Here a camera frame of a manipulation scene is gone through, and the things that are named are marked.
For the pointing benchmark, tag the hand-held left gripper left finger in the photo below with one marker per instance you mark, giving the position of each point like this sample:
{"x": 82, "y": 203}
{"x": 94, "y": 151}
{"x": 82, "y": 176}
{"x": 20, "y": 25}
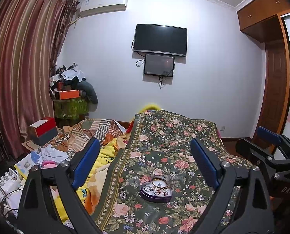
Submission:
{"x": 86, "y": 163}

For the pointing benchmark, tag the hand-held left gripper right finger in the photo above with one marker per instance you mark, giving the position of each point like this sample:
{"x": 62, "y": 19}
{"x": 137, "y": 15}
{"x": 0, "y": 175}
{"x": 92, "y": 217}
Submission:
{"x": 204, "y": 163}

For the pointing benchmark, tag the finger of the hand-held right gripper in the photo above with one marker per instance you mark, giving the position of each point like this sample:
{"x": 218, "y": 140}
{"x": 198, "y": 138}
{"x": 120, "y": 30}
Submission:
{"x": 252, "y": 151}
{"x": 269, "y": 137}

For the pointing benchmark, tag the purple heart-shaped jewelry box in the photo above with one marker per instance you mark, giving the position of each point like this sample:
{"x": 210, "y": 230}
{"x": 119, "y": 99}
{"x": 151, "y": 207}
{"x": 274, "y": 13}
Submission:
{"x": 147, "y": 197}

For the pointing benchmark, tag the yellow blanket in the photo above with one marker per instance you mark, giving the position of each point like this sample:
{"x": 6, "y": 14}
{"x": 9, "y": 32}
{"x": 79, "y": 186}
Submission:
{"x": 106, "y": 158}

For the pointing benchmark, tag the white cloth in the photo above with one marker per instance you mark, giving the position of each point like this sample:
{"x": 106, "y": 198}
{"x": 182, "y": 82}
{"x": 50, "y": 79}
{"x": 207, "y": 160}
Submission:
{"x": 53, "y": 153}

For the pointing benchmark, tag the striped patchwork quilt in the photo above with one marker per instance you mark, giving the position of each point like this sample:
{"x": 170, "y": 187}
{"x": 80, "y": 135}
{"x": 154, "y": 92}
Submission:
{"x": 96, "y": 129}

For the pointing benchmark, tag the pink round container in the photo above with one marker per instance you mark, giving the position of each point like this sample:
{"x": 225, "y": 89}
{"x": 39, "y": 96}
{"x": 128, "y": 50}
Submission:
{"x": 49, "y": 164}

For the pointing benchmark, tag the green floral blanket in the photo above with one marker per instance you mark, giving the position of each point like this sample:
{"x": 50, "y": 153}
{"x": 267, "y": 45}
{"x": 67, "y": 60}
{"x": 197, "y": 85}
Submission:
{"x": 164, "y": 141}

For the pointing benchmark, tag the red and grey box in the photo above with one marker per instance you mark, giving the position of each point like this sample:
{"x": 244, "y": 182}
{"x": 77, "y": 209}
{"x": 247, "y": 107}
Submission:
{"x": 43, "y": 131}

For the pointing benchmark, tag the brown wooden door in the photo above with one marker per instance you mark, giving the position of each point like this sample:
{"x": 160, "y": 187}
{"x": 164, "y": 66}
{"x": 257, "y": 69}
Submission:
{"x": 276, "y": 82}

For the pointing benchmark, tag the illustrated booklet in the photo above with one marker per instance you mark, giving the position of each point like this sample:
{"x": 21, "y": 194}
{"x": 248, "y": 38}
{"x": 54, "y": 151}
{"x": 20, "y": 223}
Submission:
{"x": 26, "y": 165}

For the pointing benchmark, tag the orange box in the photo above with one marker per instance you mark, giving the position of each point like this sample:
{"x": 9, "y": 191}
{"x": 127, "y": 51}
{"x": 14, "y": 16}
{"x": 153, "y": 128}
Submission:
{"x": 68, "y": 94}

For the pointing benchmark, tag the grey plush pillow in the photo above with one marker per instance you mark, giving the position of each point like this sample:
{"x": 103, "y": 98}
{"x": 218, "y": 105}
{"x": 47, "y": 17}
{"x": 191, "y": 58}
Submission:
{"x": 90, "y": 91}

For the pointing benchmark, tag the white packaging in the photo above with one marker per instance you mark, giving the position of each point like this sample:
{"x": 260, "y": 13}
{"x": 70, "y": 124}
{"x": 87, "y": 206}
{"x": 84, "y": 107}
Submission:
{"x": 8, "y": 182}

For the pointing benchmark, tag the pile of papers and clutter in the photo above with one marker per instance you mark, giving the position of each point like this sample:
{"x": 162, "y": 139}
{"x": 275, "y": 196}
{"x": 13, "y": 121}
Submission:
{"x": 67, "y": 74}

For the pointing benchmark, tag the wooden overhead cabinet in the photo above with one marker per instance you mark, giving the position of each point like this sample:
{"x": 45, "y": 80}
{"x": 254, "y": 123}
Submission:
{"x": 262, "y": 12}

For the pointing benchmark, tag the striped brown curtain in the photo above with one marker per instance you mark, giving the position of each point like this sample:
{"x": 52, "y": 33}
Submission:
{"x": 20, "y": 53}

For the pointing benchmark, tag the white air conditioner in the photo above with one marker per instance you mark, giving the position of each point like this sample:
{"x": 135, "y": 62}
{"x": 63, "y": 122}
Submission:
{"x": 103, "y": 6}

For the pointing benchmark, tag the white wall socket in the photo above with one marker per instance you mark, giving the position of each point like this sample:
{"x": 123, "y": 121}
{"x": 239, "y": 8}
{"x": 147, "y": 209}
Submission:
{"x": 222, "y": 128}

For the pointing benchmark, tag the small wall monitor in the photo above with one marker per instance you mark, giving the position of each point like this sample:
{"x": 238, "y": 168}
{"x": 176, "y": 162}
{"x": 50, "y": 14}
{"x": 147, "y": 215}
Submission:
{"x": 159, "y": 64}

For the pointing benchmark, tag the black wall television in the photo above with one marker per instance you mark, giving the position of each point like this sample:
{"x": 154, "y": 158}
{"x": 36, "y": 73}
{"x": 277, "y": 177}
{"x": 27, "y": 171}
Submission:
{"x": 160, "y": 39}

